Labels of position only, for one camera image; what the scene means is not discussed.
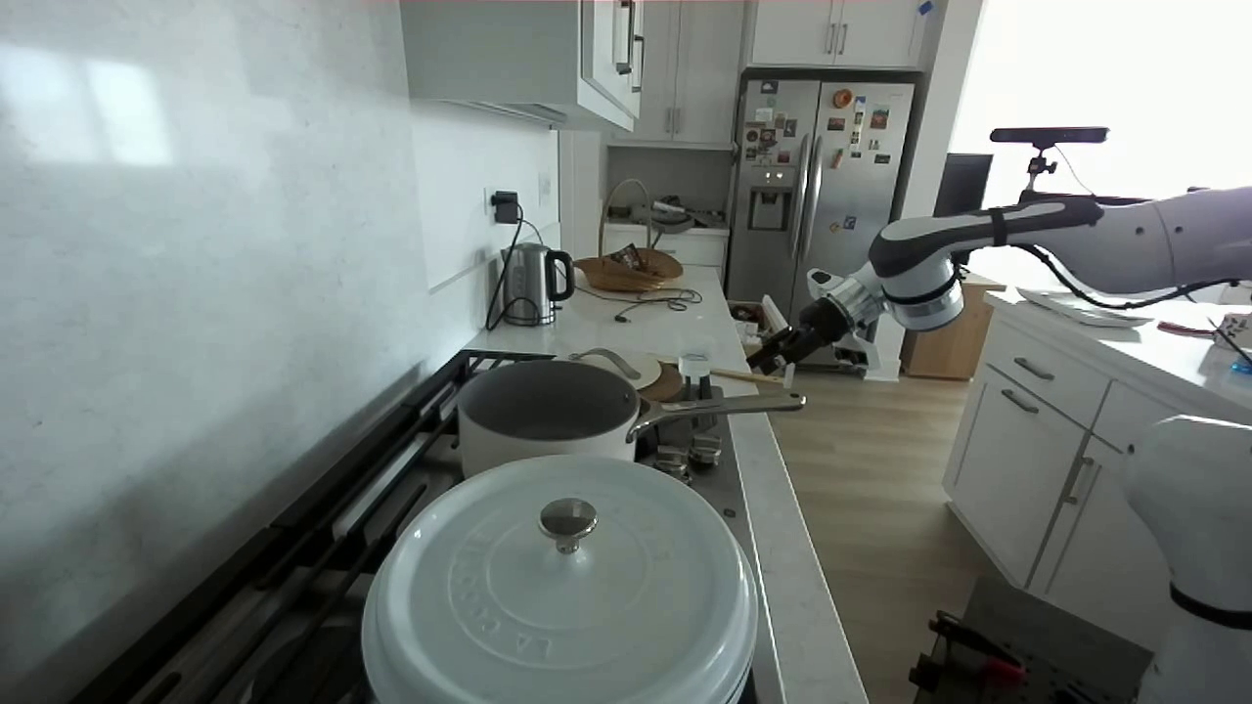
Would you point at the white dutch oven with lid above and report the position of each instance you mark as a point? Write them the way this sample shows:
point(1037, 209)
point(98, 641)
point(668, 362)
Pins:
point(562, 600)

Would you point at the white kitchen island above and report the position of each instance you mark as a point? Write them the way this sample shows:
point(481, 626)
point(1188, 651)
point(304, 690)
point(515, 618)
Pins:
point(1003, 472)

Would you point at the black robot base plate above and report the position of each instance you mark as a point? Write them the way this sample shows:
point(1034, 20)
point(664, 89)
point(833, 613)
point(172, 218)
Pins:
point(1029, 641)

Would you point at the steel refrigerator with magnets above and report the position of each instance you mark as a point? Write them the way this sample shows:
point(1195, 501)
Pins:
point(833, 199)

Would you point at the round woven basket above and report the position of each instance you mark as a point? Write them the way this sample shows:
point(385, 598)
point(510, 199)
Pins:
point(631, 273)

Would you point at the clear plastic cup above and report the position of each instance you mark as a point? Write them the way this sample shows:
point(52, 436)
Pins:
point(697, 376)

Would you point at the papers stack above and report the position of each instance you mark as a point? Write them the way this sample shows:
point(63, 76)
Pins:
point(1076, 307)

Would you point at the black wall plug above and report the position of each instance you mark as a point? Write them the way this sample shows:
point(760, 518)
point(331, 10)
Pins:
point(505, 204)

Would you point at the large brown cardboard box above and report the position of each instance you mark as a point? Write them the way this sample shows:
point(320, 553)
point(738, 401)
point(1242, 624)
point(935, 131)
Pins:
point(951, 346)

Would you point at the white upper cabinet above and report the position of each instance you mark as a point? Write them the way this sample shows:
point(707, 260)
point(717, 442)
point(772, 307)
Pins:
point(833, 34)
point(522, 54)
point(691, 66)

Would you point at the round cork trivet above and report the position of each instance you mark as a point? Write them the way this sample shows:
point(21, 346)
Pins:
point(668, 386)

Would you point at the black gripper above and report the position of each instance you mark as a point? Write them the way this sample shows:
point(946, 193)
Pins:
point(815, 326)

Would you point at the black camera on stand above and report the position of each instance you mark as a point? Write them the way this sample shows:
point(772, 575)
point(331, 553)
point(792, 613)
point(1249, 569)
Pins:
point(1049, 135)

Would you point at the steel electric kettle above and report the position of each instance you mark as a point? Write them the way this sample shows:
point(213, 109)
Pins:
point(534, 287)

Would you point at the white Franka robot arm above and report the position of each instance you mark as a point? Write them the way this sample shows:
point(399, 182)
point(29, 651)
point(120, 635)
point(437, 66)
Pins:
point(1146, 239)

